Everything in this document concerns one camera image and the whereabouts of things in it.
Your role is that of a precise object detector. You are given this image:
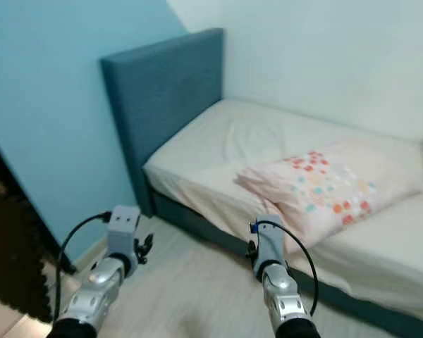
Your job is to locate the pink spotted pillow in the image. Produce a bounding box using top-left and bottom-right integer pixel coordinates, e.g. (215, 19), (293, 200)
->
(236, 141), (423, 244)

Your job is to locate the black foam puzzle mat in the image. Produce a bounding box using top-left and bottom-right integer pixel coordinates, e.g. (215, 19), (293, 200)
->
(0, 187), (54, 325)

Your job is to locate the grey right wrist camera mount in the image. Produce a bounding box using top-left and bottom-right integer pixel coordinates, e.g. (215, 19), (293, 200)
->
(252, 215), (287, 273)

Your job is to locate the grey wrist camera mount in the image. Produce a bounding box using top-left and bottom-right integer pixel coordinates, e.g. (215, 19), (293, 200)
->
(109, 204), (144, 262)
(252, 215), (287, 273)

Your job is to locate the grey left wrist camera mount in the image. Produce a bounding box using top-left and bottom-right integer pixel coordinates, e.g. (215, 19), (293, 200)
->
(109, 204), (144, 262)

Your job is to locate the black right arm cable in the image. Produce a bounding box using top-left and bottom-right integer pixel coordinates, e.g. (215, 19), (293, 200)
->
(250, 220), (320, 317)

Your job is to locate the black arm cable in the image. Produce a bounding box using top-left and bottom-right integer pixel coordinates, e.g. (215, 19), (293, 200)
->
(250, 220), (320, 317)
(53, 211), (114, 325)

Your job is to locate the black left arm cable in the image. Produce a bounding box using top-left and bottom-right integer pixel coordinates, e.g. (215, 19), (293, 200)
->
(53, 211), (114, 325)

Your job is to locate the blue upholstered bed frame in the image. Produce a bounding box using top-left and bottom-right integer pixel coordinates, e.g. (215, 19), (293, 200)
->
(101, 28), (423, 338)

